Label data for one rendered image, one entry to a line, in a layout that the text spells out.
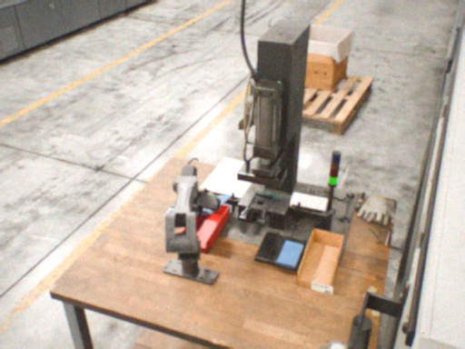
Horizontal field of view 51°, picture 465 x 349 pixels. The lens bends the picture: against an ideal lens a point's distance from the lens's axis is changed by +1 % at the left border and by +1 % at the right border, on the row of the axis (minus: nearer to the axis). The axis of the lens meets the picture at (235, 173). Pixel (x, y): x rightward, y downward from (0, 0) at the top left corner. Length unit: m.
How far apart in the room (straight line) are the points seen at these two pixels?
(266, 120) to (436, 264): 1.11
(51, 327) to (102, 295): 1.22
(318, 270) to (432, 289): 1.14
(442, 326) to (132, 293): 1.28
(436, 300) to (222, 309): 1.08
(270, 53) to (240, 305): 0.89
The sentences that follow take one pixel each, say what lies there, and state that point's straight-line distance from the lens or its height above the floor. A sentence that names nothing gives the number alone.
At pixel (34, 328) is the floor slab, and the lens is 3.03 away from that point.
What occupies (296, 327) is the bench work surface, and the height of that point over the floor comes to 0.90.
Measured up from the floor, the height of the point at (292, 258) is 0.92.
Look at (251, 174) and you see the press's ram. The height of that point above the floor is 1.14.
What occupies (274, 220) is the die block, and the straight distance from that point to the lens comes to 1.98.
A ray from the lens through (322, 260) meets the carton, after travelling 1.89.
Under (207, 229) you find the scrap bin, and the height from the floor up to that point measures 0.90.
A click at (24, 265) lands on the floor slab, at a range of 3.42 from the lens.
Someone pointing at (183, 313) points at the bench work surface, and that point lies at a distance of 1.70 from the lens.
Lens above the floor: 2.18
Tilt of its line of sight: 33 degrees down
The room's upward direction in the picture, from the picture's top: straight up
